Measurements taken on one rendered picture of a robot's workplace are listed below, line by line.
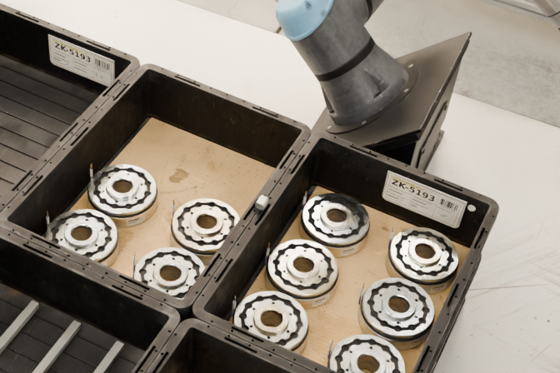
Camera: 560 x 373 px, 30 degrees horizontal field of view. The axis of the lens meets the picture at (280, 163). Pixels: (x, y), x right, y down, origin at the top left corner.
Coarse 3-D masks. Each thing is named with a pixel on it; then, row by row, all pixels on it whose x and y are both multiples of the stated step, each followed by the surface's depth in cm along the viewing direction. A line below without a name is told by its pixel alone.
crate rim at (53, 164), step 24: (144, 72) 164; (168, 72) 165; (120, 96) 160; (216, 96) 162; (96, 120) 155; (288, 120) 159; (72, 144) 153; (48, 168) 148; (24, 192) 144; (264, 192) 148; (0, 216) 140; (48, 240) 138; (96, 264) 136; (216, 264) 138; (144, 288) 135; (192, 288) 135
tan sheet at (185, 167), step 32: (160, 128) 170; (128, 160) 164; (160, 160) 165; (192, 160) 166; (224, 160) 166; (160, 192) 160; (192, 192) 161; (224, 192) 161; (256, 192) 162; (160, 224) 155; (128, 256) 151
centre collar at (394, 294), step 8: (384, 296) 145; (392, 296) 145; (400, 296) 146; (408, 296) 146; (384, 304) 144; (408, 304) 145; (384, 312) 144; (392, 312) 143; (408, 312) 144; (400, 320) 143
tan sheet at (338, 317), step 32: (320, 192) 163; (384, 224) 160; (352, 256) 155; (384, 256) 155; (256, 288) 149; (352, 288) 150; (448, 288) 152; (320, 320) 146; (352, 320) 146; (320, 352) 142; (416, 352) 144
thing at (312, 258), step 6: (300, 252) 149; (306, 252) 149; (288, 258) 148; (294, 258) 148; (300, 258) 149; (306, 258) 149; (312, 258) 149; (288, 264) 148; (312, 264) 149; (318, 264) 148; (288, 270) 147; (294, 270) 147; (312, 270) 147; (318, 270) 147; (294, 276) 147; (300, 276) 146; (306, 276) 146; (312, 276) 147
